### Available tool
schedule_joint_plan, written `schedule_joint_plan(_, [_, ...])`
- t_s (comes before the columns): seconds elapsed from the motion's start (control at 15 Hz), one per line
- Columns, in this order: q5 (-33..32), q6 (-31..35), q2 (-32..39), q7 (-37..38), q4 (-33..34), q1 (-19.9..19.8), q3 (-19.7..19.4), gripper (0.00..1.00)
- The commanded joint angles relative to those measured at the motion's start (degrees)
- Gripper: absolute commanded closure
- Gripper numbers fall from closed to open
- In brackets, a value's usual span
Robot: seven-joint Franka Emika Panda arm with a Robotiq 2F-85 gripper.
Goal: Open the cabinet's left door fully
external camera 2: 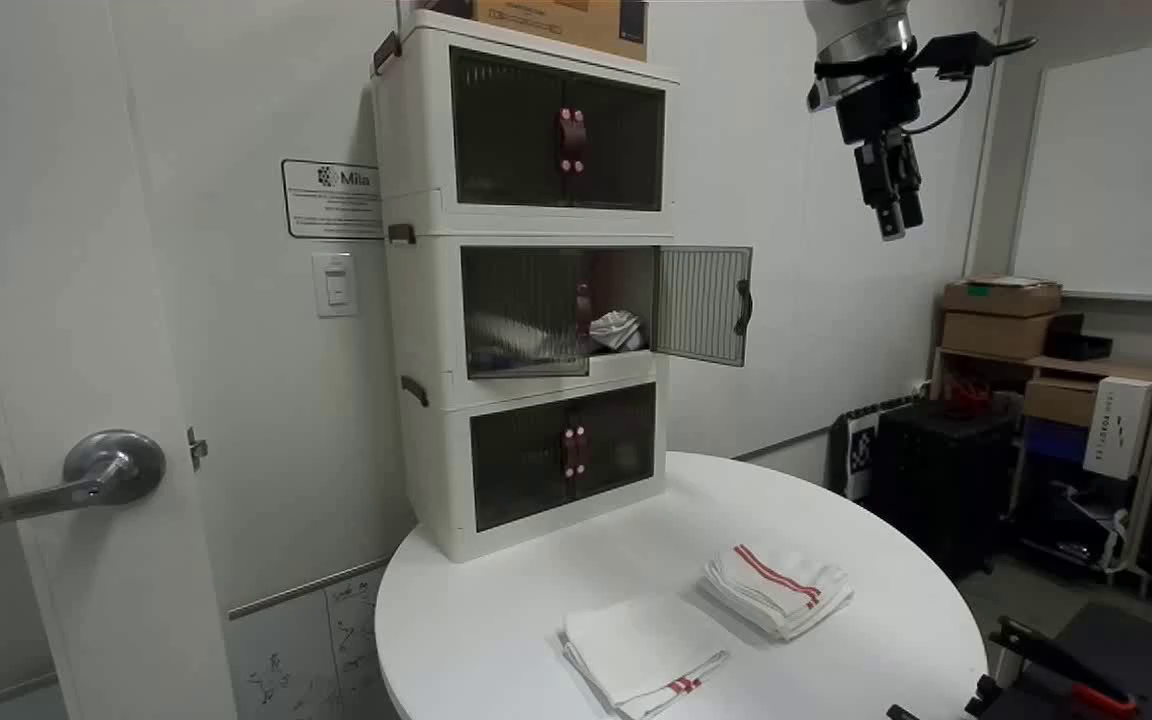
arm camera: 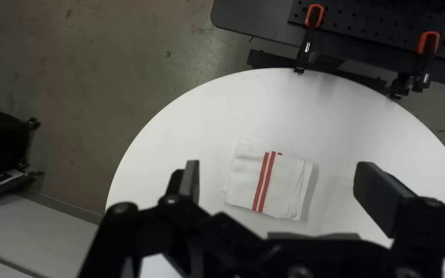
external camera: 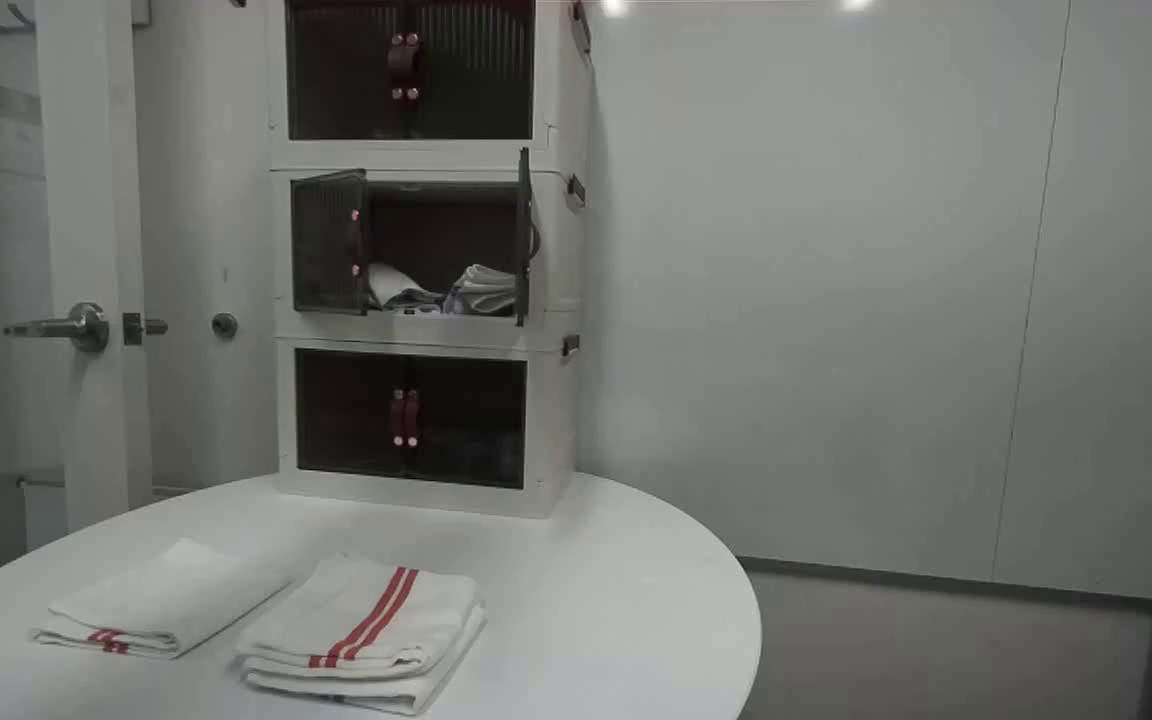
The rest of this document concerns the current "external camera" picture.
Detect blue red checkered cloth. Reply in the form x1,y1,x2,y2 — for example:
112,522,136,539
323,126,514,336
400,292,463,320

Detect folded towel long red stripes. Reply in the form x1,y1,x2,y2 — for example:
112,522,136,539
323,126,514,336
228,551,487,716

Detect white room door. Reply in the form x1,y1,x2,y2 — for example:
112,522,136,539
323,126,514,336
31,0,160,538

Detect silver door latch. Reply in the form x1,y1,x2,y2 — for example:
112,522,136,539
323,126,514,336
120,308,171,347

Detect dark slatted drawer door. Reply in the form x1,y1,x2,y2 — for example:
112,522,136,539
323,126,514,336
514,145,535,333
290,167,376,320

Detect silver door lever handle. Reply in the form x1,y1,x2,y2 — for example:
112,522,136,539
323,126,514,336
0,302,115,362

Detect small white blue-striped cloth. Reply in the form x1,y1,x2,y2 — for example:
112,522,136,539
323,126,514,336
364,261,441,316

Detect large white blue-striped towel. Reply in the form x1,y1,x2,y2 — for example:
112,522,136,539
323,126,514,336
443,261,526,320

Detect folded towel small red marks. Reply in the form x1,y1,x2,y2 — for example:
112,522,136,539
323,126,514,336
29,538,296,659

